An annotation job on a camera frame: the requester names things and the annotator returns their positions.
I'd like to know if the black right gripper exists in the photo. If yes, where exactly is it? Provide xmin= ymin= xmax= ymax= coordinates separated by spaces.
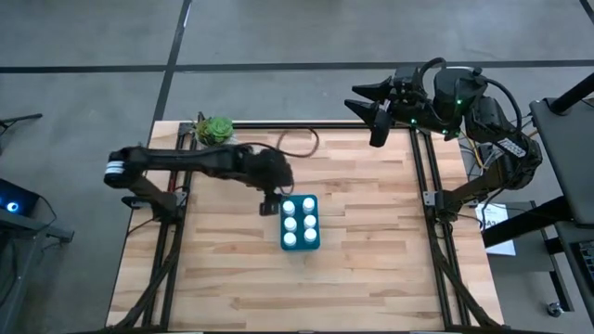
xmin=343 ymin=76 xmax=440 ymax=148

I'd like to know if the blue plastic basket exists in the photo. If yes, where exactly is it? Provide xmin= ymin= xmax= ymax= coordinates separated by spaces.
xmin=279 ymin=194 xmax=321 ymax=252

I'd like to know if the green succulent in patterned pot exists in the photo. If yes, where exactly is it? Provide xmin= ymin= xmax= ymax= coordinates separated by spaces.
xmin=194 ymin=115 xmax=236 ymax=148

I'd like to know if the white paper sheet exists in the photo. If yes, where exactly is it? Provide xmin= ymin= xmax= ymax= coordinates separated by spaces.
xmin=474 ymin=202 xmax=517 ymax=257

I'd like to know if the black crossbar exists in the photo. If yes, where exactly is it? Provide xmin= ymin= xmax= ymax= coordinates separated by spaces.
xmin=481 ymin=197 xmax=576 ymax=249

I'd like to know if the grey desk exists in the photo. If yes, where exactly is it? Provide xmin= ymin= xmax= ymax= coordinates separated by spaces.
xmin=528 ymin=96 xmax=594 ymax=228

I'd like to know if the black pole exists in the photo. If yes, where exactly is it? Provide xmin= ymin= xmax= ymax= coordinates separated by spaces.
xmin=549 ymin=72 xmax=594 ymax=116

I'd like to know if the black device with blue light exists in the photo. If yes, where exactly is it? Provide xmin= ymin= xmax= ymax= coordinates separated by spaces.
xmin=0 ymin=177 xmax=41 ymax=219

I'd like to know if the black keyboard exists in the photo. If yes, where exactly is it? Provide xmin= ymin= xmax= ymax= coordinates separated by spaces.
xmin=576 ymin=239 xmax=594 ymax=284

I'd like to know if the black tripod leg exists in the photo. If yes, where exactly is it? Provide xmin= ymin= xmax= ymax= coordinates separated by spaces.
xmin=0 ymin=112 xmax=44 ymax=131

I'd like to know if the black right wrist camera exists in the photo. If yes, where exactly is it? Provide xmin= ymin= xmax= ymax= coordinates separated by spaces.
xmin=393 ymin=65 xmax=421 ymax=89

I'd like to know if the brown cable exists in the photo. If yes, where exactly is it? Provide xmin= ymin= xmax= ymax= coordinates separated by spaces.
xmin=277 ymin=127 xmax=321 ymax=160

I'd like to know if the black aluminium rig frame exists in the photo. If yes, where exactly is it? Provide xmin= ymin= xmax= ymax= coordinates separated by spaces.
xmin=105 ymin=119 xmax=500 ymax=334

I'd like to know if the yellow cable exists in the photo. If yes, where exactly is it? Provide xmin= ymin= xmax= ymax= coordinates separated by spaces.
xmin=461 ymin=132 xmax=496 ymax=175

